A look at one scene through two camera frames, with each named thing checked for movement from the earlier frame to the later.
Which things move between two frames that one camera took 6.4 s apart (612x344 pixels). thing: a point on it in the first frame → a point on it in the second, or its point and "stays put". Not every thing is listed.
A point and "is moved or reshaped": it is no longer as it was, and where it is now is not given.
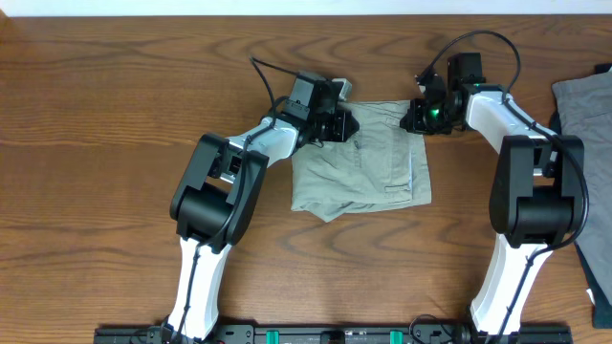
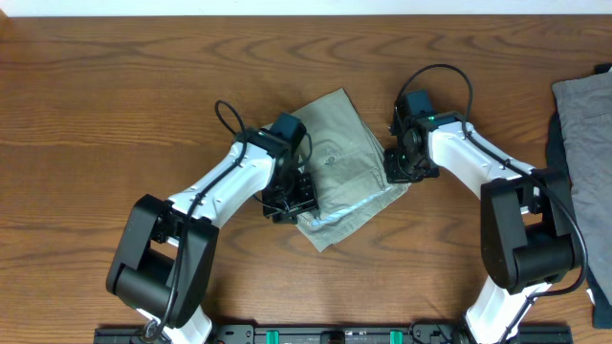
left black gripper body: x=331 y=128 → x=293 y=198
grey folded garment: x=584 y=104 stays put
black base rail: x=335 y=333 stays put
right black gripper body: x=431 y=119 → x=403 y=168
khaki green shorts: x=381 y=165 is moved or reshaped
